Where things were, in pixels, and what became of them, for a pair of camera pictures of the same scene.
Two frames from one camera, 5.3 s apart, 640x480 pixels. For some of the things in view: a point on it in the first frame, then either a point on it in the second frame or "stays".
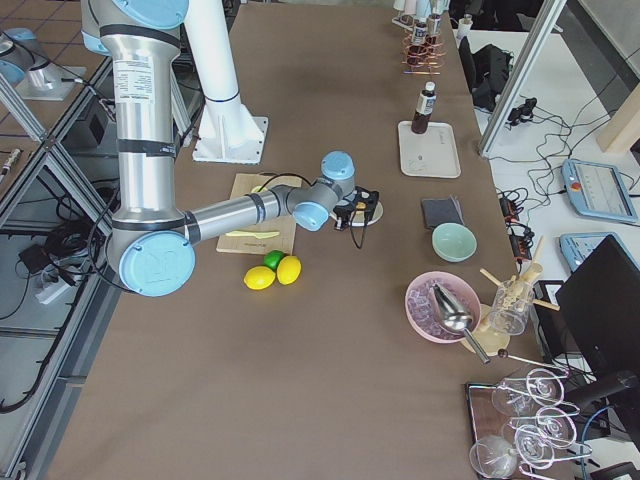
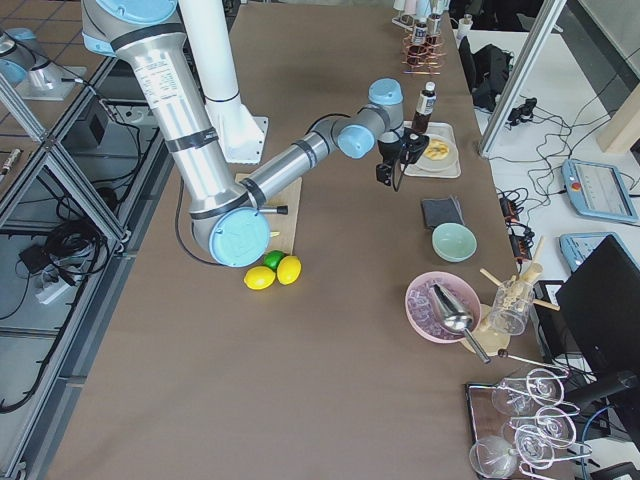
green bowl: (453, 242) stays
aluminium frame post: (530, 59) stays
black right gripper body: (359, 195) to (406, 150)
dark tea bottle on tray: (424, 108) stays
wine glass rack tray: (521, 425) stays
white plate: (358, 219) to (439, 165)
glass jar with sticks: (513, 302) stays
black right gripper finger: (342, 221) to (384, 173)
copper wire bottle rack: (423, 60) stays
